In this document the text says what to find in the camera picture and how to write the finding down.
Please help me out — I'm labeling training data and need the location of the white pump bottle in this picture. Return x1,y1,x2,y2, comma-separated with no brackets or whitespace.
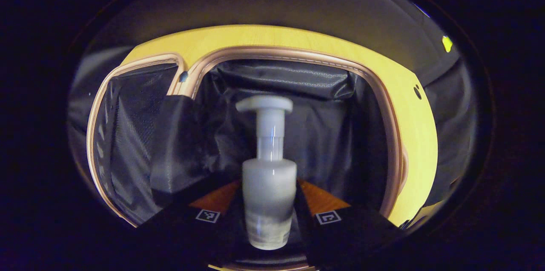
235,95,298,251

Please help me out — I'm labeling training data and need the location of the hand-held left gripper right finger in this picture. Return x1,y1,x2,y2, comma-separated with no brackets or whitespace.
294,179,403,269

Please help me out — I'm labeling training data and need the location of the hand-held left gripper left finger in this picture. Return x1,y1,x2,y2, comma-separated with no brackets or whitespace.
136,180,247,263

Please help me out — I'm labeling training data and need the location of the pink suitcase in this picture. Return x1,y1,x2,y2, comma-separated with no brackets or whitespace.
86,46,408,271

